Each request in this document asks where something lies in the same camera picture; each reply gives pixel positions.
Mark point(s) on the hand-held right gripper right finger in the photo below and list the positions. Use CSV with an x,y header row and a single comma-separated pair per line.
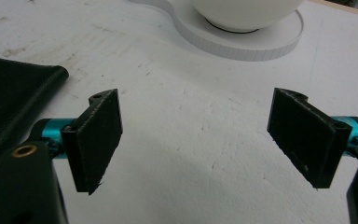
x,y
307,137

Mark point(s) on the white bowl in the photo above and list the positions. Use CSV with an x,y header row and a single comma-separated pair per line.
x,y
245,14

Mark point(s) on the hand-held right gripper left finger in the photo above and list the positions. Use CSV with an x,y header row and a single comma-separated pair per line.
x,y
93,146

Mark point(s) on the white curved base board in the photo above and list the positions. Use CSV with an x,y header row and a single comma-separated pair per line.
x,y
248,42

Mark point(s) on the black leather pouch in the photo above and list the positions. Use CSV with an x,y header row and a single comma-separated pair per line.
x,y
11,105

